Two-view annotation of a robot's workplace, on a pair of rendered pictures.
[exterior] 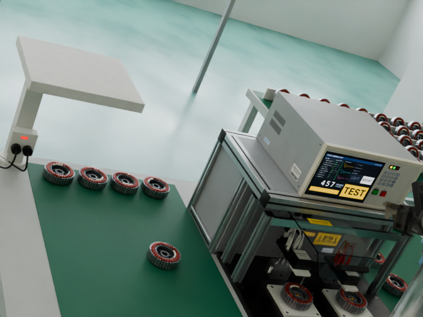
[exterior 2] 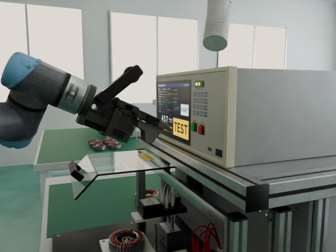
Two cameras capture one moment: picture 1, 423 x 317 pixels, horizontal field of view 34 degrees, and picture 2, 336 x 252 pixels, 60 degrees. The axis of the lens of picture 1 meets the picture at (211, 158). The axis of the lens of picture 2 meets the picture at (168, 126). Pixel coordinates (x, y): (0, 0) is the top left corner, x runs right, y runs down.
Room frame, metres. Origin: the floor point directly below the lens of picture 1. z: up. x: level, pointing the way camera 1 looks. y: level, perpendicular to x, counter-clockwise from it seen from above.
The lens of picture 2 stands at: (2.28, -1.28, 1.28)
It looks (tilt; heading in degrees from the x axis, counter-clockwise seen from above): 7 degrees down; 100
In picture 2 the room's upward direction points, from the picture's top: straight up
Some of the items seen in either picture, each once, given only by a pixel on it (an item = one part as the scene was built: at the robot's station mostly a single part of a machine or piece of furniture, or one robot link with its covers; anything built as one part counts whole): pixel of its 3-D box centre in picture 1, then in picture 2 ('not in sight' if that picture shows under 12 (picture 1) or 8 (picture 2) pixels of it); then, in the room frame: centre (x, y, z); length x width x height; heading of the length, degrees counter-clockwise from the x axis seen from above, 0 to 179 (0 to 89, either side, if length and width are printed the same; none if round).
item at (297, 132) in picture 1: (337, 150); (243, 108); (2.35, -0.40, 1.22); 0.44 x 0.39 x 0.20; 121
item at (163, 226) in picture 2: (279, 268); (169, 234); (2.13, -0.38, 0.80); 0.08 x 0.05 x 0.06; 121
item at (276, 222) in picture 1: (340, 229); (171, 179); (2.15, -0.51, 1.03); 0.62 x 0.01 x 0.03; 121
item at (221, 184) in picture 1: (217, 195); not in sight; (2.24, -0.08, 0.91); 0.28 x 0.03 x 0.32; 31
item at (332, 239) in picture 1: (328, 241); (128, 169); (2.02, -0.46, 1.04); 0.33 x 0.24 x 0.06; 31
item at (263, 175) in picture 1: (319, 178); (238, 150); (2.34, -0.39, 1.09); 0.68 x 0.44 x 0.05; 121
